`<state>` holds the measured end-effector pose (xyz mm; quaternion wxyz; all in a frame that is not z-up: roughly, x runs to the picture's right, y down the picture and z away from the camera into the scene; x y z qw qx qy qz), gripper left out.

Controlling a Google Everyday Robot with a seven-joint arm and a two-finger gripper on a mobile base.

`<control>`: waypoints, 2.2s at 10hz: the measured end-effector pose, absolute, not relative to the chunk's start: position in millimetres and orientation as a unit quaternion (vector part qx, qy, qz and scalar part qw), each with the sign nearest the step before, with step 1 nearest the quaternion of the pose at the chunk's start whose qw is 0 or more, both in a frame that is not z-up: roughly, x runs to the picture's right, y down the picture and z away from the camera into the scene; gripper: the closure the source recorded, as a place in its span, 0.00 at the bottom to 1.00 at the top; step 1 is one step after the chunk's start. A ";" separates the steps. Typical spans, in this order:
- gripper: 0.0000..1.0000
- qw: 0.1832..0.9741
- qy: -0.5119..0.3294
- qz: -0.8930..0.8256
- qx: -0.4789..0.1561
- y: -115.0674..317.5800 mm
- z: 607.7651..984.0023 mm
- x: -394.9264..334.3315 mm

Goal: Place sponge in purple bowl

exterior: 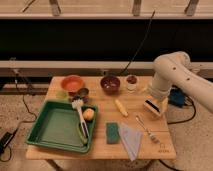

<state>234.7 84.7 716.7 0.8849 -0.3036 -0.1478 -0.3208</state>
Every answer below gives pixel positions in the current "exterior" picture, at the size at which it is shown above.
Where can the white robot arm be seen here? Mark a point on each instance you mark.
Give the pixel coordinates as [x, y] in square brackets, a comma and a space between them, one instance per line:
[172, 69]

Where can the white dish brush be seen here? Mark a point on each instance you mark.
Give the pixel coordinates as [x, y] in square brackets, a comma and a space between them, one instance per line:
[77, 104]

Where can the white cup with brown contents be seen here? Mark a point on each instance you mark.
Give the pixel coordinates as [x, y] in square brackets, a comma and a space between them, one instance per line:
[131, 82]

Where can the purple bowl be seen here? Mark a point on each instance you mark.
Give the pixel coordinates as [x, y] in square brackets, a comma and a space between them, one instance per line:
[110, 84]

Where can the dark metal can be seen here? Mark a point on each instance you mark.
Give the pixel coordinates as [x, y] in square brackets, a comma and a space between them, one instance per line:
[84, 94]

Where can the orange bowl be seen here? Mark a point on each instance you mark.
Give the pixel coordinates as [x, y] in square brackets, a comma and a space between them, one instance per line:
[72, 83]

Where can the green sponge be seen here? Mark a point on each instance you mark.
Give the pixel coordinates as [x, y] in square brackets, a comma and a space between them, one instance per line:
[112, 134]

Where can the yellow round fruit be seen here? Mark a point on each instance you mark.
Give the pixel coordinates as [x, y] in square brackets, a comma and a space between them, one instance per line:
[88, 114]

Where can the blue device with cables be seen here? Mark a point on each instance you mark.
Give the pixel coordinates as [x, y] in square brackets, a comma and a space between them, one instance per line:
[176, 98]

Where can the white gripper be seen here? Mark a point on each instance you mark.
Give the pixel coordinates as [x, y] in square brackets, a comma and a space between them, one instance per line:
[155, 106]

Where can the green plastic tray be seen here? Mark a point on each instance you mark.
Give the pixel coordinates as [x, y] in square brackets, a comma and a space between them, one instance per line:
[58, 127]

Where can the light blue folded cloth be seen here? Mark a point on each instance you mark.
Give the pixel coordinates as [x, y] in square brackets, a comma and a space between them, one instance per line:
[131, 139]

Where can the black power adapter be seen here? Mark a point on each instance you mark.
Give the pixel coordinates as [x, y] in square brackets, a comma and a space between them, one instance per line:
[4, 141]

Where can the small green cup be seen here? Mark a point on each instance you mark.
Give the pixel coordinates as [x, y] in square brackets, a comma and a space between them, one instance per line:
[62, 95]

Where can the wooden table board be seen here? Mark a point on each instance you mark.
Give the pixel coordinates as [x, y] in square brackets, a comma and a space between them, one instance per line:
[108, 112]

